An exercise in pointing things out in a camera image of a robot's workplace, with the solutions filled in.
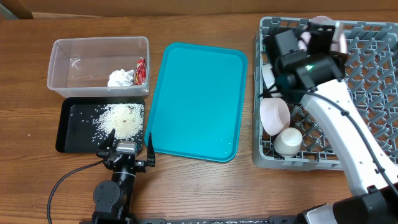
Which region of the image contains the white napkin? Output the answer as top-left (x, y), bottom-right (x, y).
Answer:
top-left (107, 69), bottom-right (135, 87)

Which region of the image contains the clear plastic waste bin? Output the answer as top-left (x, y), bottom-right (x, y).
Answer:
top-left (47, 36), bottom-right (150, 98)

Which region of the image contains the large white plate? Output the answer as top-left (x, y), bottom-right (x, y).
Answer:
top-left (298, 16), bottom-right (348, 54)

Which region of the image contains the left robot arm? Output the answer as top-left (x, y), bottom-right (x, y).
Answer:
top-left (92, 129), bottom-right (155, 223)

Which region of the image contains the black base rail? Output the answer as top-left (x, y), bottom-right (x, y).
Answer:
top-left (79, 215), bottom-right (302, 224)

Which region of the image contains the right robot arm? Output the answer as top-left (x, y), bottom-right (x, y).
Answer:
top-left (264, 20), bottom-right (397, 223)

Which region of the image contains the teal serving tray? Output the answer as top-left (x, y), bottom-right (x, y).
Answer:
top-left (144, 42), bottom-right (248, 162)

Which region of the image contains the red snack wrapper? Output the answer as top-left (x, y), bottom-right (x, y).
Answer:
top-left (134, 58), bottom-right (146, 85)

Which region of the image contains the white rice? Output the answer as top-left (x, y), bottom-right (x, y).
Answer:
top-left (98, 104), bottom-right (144, 144)

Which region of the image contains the white cup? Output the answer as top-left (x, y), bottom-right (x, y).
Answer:
top-left (274, 128), bottom-right (303, 157)

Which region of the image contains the grey dishwasher rack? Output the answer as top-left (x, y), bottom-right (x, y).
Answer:
top-left (252, 17), bottom-right (397, 171)

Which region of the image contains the grey bowl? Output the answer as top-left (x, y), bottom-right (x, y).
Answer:
top-left (260, 63), bottom-right (282, 98)

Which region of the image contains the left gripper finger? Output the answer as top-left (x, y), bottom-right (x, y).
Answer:
top-left (98, 129), bottom-right (116, 152)
top-left (147, 133), bottom-right (155, 161)

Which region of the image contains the black plastic tray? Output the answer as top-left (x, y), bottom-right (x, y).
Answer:
top-left (55, 96), bottom-right (145, 153)

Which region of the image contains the white pink bowl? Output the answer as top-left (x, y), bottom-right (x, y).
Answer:
top-left (259, 98), bottom-right (290, 136)

